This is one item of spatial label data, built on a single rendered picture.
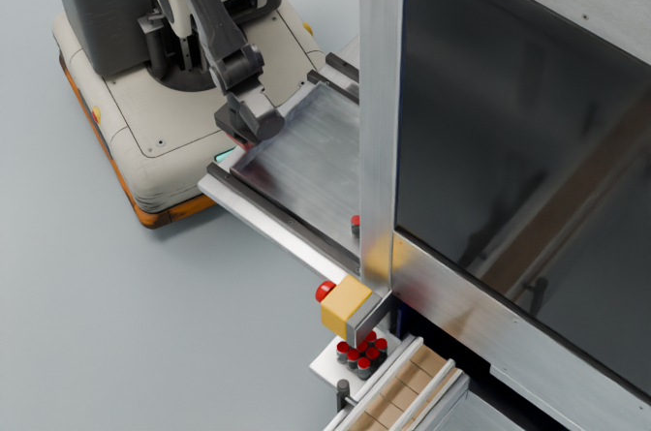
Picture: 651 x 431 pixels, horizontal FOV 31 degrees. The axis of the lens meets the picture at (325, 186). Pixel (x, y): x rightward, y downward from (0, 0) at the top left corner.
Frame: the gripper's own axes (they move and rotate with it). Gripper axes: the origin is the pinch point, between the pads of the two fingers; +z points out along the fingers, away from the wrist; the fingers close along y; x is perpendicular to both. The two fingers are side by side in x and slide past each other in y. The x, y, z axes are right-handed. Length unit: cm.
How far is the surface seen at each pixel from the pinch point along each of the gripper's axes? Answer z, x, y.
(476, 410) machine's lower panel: 8, -12, 62
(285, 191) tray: 2.2, -1.9, 10.6
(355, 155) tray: 2.1, 12.4, 15.3
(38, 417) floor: 91, -48, -34
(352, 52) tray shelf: 2.5, 31.4, -1.2
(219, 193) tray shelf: 2.5, -9.8, 1.4
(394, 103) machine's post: -61, -12, 42
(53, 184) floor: 92, 1, -82
